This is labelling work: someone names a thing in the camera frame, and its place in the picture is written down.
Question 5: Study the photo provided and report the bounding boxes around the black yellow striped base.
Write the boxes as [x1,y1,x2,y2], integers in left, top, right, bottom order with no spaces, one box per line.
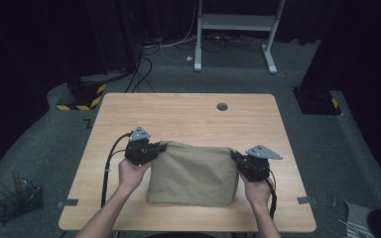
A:
[56,73,108,112]

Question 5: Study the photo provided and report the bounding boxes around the khaki shorts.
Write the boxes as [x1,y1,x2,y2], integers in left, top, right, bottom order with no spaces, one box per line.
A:
[146,140,240,208]

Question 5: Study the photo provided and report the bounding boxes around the white floor cable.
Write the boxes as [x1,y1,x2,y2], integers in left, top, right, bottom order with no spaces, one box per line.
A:
[142,0,200,63]

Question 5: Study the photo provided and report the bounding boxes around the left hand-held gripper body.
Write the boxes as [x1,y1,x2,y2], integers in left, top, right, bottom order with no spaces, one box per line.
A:
[124,125,157,167]

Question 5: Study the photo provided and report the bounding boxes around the striped grey cloth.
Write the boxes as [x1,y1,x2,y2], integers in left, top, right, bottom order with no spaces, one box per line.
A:
[342,199,375,238]

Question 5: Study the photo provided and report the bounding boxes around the black wire basket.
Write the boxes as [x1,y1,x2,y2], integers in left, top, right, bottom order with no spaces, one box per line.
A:
[0,178,45,225]

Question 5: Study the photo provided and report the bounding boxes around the black base with yellow mark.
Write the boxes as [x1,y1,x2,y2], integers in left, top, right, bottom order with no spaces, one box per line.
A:
[292,86,342,116]

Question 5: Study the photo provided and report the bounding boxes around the white metal stand frame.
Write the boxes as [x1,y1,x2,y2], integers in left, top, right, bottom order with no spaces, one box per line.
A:
[192,0,287,75]

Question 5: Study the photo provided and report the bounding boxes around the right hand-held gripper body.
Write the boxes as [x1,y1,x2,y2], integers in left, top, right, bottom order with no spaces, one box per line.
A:
[240,144,284,183]

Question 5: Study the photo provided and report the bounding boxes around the person's right hand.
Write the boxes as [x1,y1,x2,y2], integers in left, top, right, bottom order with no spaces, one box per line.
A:
[239,173,276,208]

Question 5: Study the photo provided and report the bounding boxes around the person's left hand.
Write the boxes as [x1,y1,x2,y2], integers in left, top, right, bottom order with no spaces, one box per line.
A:
[117,157,154,195]

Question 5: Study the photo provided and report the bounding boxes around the black floor cables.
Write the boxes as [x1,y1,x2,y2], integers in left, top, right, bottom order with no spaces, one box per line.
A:
[124,46,157,94]

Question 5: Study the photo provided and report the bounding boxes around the grey tape strip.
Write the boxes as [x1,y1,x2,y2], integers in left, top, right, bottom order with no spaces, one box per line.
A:
[296,195,318,205]
[57,198,79,209]

